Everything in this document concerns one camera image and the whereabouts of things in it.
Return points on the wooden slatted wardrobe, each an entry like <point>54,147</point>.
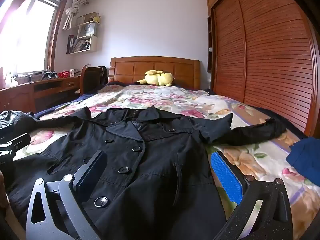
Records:
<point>270,55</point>

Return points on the black button coat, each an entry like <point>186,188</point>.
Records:
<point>160,160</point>

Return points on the red basket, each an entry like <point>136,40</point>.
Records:
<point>64,75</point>

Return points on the wooden desk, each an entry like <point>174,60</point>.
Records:
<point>22,95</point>

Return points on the wooden framed window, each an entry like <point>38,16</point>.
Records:
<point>27,35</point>

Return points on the small white box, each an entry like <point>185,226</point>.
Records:
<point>73,72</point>

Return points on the white bottle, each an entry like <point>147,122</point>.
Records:
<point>8,80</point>

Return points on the blue cloth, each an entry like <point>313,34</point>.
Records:
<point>305,155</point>

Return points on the black metal gadget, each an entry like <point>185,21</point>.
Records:
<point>50,75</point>

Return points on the floral blanket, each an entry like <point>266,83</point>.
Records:
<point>262,160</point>

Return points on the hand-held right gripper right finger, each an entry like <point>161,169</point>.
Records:
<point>225,172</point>

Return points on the wooden chair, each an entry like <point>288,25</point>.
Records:
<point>93,80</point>

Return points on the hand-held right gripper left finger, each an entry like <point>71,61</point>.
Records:
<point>92,172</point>

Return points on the yellow plush toy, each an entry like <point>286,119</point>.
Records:
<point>160,78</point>

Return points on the white wall shelf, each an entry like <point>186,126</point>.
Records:
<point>93,42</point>

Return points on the wooden bed headboard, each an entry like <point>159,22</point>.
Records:
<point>130,70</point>

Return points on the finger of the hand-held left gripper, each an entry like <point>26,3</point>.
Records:
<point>21,141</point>

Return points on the row of books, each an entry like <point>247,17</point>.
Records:
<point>77,43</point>

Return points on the black clothes pile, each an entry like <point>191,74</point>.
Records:
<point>15,118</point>

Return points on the white paper bag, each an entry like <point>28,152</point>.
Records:
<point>87,29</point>

